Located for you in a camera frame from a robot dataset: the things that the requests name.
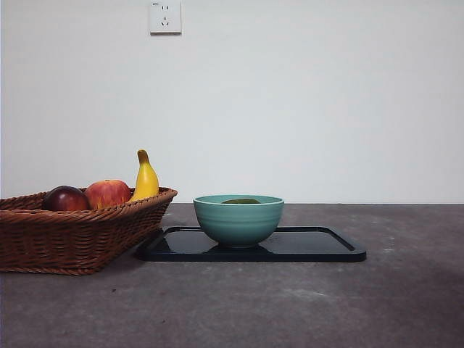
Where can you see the green avocado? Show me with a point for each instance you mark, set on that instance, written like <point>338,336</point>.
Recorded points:
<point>241,201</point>

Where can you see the teal ceramic bowl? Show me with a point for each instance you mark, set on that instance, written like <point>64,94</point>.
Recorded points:
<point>239,224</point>

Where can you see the yellow banana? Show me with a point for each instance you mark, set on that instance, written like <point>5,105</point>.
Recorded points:
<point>146,181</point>

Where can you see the black rectangular tray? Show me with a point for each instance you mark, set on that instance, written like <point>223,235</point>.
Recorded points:
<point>308,251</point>

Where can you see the red yellow apple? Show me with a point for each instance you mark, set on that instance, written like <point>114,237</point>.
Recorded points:
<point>107,194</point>

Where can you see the dark red plum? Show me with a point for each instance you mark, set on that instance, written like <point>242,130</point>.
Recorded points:
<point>67,199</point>

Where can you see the brown woven wicker basket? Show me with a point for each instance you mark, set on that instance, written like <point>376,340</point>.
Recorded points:
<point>72,239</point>

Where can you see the white wall power socket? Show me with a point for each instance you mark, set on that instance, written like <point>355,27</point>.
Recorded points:
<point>165,18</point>

